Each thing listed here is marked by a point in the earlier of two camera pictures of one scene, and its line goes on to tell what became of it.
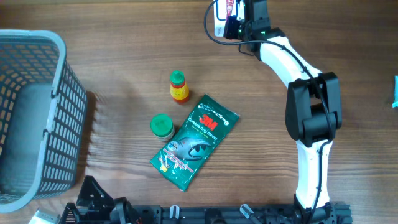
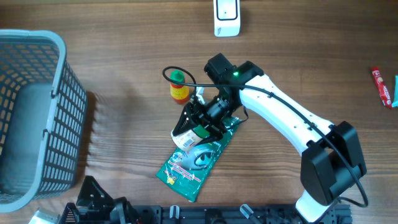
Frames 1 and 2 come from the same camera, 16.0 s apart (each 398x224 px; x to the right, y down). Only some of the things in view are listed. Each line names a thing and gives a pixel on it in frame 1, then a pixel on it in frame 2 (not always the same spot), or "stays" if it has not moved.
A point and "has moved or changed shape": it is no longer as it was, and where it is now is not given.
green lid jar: (162, 127) → (188, 139)
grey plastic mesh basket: (43, 111) stays
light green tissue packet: (395, 104) stays
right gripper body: (232, 26) → (213, 112)
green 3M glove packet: (181, 160) has moved or changed shape
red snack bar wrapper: (229, 4) → (381, 88)
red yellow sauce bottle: (179, 88) stays
